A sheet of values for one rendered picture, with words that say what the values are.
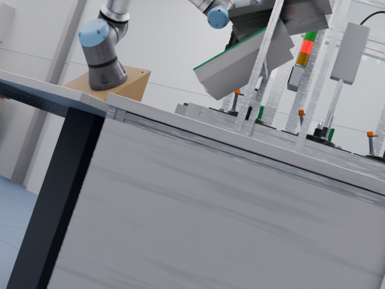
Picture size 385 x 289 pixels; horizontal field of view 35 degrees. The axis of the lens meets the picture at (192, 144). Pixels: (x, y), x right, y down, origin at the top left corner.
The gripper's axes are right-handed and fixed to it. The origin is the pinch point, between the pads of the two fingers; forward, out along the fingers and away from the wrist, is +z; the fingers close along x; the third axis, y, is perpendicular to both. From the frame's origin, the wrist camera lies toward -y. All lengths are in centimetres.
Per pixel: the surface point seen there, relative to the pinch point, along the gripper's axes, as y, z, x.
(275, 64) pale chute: -13.5, -7.3, 26.7
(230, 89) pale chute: -2.4, 4.1, 24.4
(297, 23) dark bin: -16.4, -19.8, 32.6
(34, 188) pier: 225, 103, -411
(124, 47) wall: 180, -70, -405
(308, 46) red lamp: -19.7, -26.8, -16.5
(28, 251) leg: 54, 80, -4
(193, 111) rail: 8.0, 13.6, 17.0
